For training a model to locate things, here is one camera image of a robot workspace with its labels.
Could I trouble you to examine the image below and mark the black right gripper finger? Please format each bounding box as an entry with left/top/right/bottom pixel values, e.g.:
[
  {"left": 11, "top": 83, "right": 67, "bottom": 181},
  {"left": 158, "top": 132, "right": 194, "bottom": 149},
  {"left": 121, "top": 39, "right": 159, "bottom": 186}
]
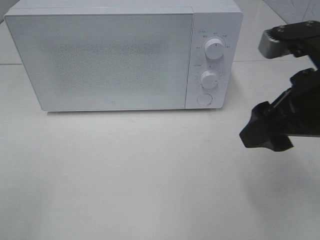
[
  {"left": 250, "top": 101, "right": 278, "bottom": 128},
  {"left": 239, "top": 124, "right": 293, "bottom": 152}
]

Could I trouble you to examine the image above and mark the round white door button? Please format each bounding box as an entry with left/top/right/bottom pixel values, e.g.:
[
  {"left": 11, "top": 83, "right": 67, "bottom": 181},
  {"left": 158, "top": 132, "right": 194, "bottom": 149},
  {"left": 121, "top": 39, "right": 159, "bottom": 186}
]
[{"left": 197, "top": 93, "right": 213, "bottom": 106}]

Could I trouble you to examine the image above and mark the white microwave door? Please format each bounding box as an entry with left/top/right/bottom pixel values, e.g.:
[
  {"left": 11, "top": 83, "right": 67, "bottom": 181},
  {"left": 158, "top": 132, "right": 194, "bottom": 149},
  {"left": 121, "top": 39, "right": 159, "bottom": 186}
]
[{"left": 5, "top": 14, "right": 193, "bottom": 112}]

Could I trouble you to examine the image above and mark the white dial knob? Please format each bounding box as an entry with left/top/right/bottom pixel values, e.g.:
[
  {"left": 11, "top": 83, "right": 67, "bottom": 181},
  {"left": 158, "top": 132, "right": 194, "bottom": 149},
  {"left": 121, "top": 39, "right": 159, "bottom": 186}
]
[
  {"left": 204, "top": 36, "right": 226, "bottom": 60},
  {"left": 200, "top": 70, "right": 219, "bottom": 90}
]

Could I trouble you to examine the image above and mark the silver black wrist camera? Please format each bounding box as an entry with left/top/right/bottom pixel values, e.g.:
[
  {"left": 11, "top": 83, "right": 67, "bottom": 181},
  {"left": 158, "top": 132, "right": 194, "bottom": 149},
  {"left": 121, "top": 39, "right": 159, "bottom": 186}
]
[{"left": 258, "top": 20, "right": 320, "bottom": 59}]

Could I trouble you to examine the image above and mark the white microwave oven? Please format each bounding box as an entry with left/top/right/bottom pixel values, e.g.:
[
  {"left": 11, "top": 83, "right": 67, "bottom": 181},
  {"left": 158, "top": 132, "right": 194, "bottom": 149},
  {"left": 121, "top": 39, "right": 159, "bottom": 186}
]
[{"left": 4, "top": 0, "right": 243, "bottom": 112}]

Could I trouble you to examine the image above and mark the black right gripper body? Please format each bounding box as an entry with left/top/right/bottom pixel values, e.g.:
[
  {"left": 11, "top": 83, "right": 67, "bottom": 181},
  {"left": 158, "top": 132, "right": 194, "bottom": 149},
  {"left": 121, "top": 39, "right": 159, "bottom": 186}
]
[{"left": 269, "top": 37, "right": 320, "bottom": 137}]

